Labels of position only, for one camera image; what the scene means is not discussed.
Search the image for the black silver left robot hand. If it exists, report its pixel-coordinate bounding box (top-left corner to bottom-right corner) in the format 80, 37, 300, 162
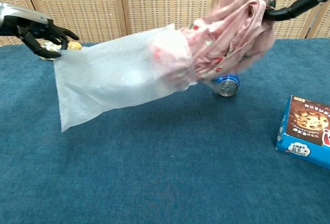
0, 2, 80, 59

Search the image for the translucent white plastic bag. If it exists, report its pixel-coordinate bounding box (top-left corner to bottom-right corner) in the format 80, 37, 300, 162
53, 24, 199, 132

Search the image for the pink floral cloth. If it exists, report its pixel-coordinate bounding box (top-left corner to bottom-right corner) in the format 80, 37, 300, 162
149, 0, 276, 91

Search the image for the yellow drink plastic bottle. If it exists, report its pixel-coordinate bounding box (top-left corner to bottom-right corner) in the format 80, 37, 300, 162
38, 41, 83, 61

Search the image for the woven wooden folding screen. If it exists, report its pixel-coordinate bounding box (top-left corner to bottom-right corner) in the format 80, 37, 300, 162
0, 0, 330, 47

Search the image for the blue soda can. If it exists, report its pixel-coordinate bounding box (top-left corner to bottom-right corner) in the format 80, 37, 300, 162
213, 72, 240, 97

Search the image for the blue chocolate chip cookie box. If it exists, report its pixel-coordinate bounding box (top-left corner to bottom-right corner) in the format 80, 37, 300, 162
275, 95, 330, 170

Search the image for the blue felt table cover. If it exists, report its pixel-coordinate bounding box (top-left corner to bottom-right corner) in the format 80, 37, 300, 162
0, 38, 330, 224

